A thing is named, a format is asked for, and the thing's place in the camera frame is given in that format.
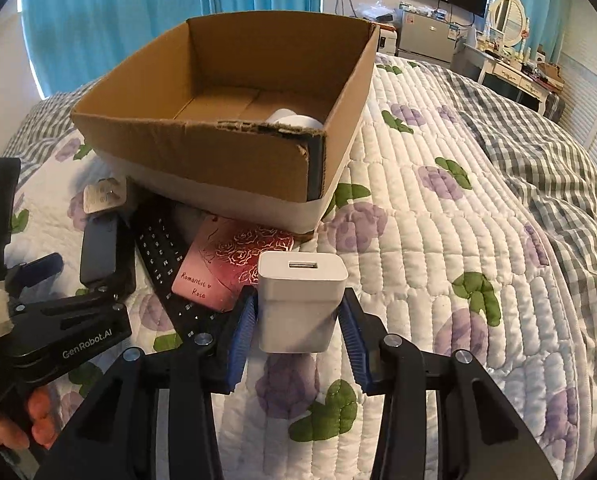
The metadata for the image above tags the black 65W charger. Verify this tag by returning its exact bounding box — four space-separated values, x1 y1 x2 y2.
79 211 136 298

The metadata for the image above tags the white power adapter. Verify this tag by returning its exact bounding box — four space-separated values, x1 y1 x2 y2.
82 177 128 214

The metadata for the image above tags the pink rose card box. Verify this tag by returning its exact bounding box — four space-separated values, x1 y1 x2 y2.
172 216 294 312

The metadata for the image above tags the white cube USB charger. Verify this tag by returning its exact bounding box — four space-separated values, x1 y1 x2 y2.
257 252 348 354

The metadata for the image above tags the person's left hand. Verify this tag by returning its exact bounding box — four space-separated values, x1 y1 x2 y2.
0 386 60 451

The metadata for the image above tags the black remote control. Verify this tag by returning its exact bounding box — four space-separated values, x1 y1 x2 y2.
128 200 232 341

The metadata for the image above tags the blue curtain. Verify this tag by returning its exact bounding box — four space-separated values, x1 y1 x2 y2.
21 0 321 96

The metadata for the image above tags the brown cardboard box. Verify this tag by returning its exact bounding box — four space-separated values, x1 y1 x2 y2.
71 11 379 235

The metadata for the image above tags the white cylinder in box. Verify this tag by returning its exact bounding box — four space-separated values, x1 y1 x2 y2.
265 108 323 130

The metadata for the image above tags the white dressing table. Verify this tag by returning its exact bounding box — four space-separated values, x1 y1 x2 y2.
450 42 565 122

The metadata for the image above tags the small grey refrigerator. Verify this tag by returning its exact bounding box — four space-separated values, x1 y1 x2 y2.
397 11 459 64

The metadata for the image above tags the oval vanity mirror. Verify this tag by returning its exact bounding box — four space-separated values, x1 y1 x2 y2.
488 0 529 47

